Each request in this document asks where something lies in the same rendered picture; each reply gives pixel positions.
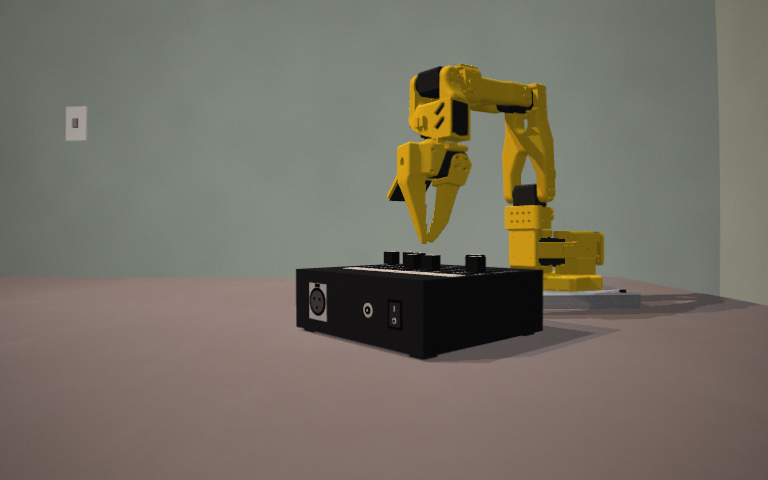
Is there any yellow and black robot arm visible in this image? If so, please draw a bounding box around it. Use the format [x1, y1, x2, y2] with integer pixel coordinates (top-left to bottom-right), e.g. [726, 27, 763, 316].
[409, 64, 602, 292]

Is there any black lighting desk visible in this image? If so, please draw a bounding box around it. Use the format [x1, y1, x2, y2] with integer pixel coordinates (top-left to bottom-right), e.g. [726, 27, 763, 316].
[296, 251, 543, 360]

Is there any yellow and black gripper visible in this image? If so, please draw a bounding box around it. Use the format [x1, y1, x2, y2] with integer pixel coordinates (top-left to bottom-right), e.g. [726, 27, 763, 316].
[387, 139, 472, 244]

